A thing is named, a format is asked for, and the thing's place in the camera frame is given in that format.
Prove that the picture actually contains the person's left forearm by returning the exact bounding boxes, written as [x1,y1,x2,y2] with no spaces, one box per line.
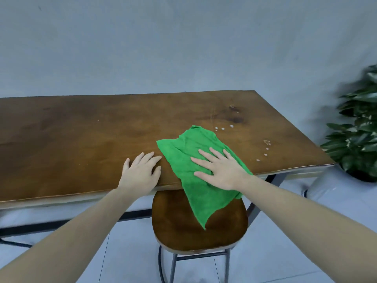
[0,187,139,283]

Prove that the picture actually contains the green leafy potted plant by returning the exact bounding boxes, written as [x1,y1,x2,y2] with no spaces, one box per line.
[320,65,377,177]

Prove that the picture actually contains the green microfibre cloth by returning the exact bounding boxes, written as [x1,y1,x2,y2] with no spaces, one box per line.
[156,125,254,230]

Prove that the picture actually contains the scattered white liquid droplets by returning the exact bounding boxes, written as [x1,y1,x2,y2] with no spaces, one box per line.
[214,105,272,162]

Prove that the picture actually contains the wooden stool with metal legs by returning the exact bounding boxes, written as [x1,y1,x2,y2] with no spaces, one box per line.
[151,190,249,283]

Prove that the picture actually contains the person's left hand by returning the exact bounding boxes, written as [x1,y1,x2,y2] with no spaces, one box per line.
[117,152,162,198]

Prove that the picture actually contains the black plant pot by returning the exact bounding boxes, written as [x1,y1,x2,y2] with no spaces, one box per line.
[343,166,377,183]

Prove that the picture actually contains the person's right forearm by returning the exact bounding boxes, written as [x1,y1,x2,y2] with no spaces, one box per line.
[236,175,377,283]

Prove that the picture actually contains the person's right hand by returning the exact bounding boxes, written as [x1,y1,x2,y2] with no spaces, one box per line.
[191,147,254,191]

